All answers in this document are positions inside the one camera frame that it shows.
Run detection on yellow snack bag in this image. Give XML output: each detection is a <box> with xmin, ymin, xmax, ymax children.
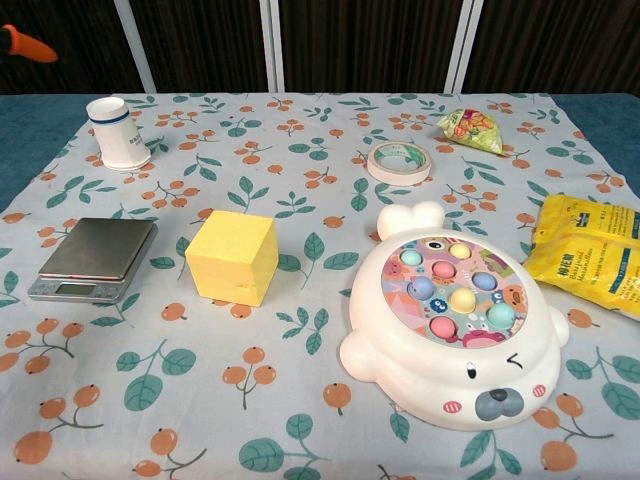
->
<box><xmin>522</xmin><ymin>193</ymin><xmax>640</xmax><ymax>321</ymax></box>

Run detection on yellow foam cube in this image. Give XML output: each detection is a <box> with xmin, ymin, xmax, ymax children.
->
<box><xmin>184</xmin><ymin>209</ymin><xmax>280</xmax><ymax>306</ymax></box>

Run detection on green snack packet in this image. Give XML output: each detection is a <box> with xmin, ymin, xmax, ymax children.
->
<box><xmin>436</xmin><ymin>107</ymin><xmax>506</xmax><ymax>157</ymax></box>

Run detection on black left robot hand orange fingertips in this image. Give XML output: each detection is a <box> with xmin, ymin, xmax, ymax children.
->
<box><xmin>0</xmin><ymin>23</ymin><xmax>60</xmax><ymax>64</ymax></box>

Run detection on silver kitchen scale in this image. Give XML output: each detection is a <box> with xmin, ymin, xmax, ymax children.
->
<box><xmin>27</xmin><ymin>217</ymin><xmax>159</xmax><ymax>303</ymax></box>

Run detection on white seal whack-a-mole toy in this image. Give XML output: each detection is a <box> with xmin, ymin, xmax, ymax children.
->
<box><xmin>338</xmin><ymin>200</ymin><xmax>571</xmax><ymax>432</ymax></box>

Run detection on roll of beige tape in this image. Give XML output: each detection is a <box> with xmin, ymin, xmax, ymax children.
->
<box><xmin>367</xmin><ymin>141</ymin><xmax>434</xmax><ymax>187</ymax></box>

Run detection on white paper cup blue stripe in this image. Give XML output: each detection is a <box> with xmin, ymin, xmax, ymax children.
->
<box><xmin>85</xmin><ymin>97</ymin><xmax>153</xmax><ymax>173</ymax></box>

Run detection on white vertical frame post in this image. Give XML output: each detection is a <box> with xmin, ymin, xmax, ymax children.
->
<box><xmin>442</xmin><ymin>0</ymin><xmax>479</xmax><ymax>94</ymax></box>
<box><xmin>264</xmin><ymin>0</ymin><xmax>286</xmax><ymax>93</ymax></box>
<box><xmin>112</xmin><ymin>0</ymin><xmax>156</xmax><ymax>94</ymax></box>

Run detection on floral patterned tablecloth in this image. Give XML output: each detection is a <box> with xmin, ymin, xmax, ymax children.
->
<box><xmin>0</xmin><ymin>91</ymin><xmax>640</xmax><ymax>480</ymax></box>

